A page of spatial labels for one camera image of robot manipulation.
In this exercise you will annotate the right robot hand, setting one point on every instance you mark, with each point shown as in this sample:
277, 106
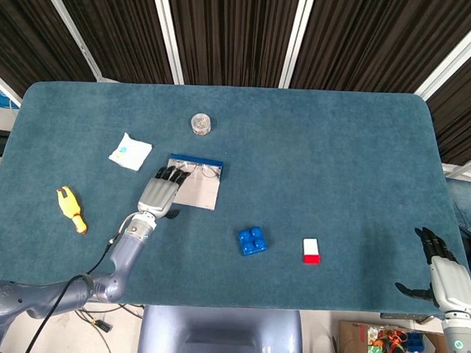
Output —
453, 286

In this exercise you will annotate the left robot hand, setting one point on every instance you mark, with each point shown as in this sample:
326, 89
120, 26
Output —
157, 197

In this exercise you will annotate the wire-frame eyeglasses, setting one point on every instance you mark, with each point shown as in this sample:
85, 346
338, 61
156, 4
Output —
208, 171

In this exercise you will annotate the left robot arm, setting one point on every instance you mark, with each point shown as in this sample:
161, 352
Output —
124, 254

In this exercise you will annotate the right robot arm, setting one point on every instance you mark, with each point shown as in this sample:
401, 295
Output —
463, 343

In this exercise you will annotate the cardboard box of toys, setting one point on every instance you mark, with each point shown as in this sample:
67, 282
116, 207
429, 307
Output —
349, 343

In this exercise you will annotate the white tissue packet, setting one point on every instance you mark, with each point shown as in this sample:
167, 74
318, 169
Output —
130, 151

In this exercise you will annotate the small blue bin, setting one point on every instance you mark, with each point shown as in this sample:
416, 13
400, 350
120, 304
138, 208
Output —
414, 342

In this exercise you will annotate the clear round plastic jar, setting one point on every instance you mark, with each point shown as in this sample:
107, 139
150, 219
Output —
201, 124

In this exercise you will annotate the blue jeans leg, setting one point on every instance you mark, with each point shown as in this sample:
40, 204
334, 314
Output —
467, 200

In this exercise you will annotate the yellow rubber chicken toy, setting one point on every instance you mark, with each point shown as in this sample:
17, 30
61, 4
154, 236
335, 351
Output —
69, 207

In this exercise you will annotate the blue four-stud building block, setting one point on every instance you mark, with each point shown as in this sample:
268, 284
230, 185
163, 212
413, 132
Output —
252, 242

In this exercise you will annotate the small black floor device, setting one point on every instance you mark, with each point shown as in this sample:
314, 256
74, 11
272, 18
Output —
103, 327

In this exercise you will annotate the teal table cloth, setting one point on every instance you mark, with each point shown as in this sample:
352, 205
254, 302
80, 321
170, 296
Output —
297, 167

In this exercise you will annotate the red and white eraser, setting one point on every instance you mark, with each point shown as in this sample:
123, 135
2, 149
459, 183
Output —
311, 249

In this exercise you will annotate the blue-grey robot torso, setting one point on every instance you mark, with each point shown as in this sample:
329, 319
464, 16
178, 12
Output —
218, 334

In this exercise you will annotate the dark brown pleated curtain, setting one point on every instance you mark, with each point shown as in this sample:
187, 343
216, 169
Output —
232, 33

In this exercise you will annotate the blue plastic sheet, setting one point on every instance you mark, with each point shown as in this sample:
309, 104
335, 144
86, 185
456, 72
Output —
2, 98

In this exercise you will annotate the white frame rail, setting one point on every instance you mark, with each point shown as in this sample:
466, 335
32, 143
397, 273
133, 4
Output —
464, 171

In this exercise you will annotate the white frame post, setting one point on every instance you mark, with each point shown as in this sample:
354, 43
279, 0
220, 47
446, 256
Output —
6, 88
167, 31
296, 35
70, 27
452, 56

